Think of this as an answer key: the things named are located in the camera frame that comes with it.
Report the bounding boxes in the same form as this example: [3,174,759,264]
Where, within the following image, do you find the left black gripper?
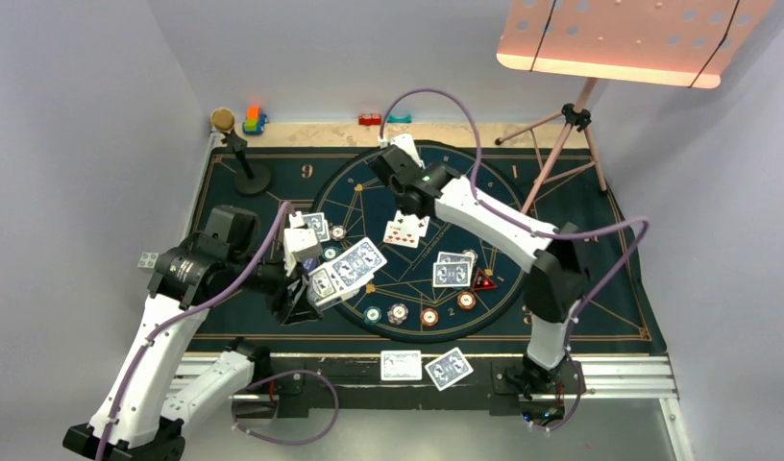
[227,250,323,323]

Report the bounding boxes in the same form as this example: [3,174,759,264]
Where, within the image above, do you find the two of clubs card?
[394,210,429,238]

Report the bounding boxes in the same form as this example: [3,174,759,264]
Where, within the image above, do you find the blue playing card deck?
[307,237,387,314]

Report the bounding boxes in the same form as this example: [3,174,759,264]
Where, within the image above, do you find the purple small blind button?
[302,257,319,273]

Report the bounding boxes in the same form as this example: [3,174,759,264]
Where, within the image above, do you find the teal chips seat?
[322,247,341,261]

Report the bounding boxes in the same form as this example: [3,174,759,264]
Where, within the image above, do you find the teal poker chip stack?
[362,305,382,325]

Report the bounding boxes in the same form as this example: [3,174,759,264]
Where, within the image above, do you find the pink chips seat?
[330,225,347,241]

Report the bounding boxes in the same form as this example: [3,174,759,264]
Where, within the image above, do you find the dealt card seat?
[302,212,326,235]
[437,251,477,266]

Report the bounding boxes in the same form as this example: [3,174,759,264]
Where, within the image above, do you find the pink blue poker chip stack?
[387,303,408,325]

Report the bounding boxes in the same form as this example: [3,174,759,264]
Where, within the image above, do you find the red dealer button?
[472,269,498,292]

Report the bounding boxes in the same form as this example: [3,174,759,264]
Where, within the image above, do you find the dealt card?
[425,347,474,392]
[380,350,423,381]

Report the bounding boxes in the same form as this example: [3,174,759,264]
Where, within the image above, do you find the orange chips seat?
[456,291,477,311]

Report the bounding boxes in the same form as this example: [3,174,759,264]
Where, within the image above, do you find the orange poker chip stack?
[420,308,439,327]

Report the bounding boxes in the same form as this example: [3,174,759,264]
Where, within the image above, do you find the ten of diamonds card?
[382,221,420,248]

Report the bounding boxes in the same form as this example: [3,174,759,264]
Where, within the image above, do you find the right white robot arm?
[369,134,590,391]

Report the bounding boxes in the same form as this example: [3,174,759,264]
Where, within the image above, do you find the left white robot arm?
[62,203,321,460]

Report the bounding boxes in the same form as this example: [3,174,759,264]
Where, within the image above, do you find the teal toy block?
[386,114,412,124]

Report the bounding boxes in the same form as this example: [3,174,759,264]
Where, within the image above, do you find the red toy block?
[357,113,383,126]

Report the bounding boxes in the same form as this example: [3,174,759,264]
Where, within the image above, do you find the round blue poker mat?
[301,148,530,346]

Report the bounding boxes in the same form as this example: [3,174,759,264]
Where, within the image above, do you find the dark green rectangular poker mat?
[190,147,666,354]

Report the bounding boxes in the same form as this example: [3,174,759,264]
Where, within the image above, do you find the grey lego brick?
[137,252,159,273]

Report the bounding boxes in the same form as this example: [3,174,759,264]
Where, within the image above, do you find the orange green blue toy blocks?
[242,106,268,135]

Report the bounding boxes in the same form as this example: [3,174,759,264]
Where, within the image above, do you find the pink music stand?
[496,0,773,212]

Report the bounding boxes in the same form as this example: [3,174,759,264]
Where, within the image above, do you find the black aluminium mounting rail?
[235,354,583,423]

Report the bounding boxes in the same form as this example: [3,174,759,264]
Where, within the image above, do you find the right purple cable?
[378,87,651,434]

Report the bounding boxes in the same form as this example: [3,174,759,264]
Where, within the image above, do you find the purple cable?
[378,87,651,434]
[93,201,339,461]

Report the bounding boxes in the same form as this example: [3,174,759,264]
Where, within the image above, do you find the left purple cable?
[93,201,339,461]

